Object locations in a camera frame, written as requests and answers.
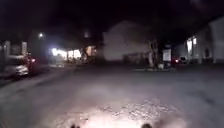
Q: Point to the pale building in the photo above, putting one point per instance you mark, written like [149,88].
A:
[208,41]

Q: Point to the white car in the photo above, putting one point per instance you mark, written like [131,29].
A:
[18,68]

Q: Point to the white sign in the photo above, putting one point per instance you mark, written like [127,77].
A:
[166,55]

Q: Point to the grey asphalt road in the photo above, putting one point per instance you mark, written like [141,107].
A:
[126,86]

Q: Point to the lit building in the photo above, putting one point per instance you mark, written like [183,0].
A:
[75,53]

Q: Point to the tree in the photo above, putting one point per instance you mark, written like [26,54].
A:
[153,53]

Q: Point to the white building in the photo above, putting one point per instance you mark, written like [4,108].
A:
[125,41]

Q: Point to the vehicle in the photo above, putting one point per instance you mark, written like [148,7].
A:
[181,60]

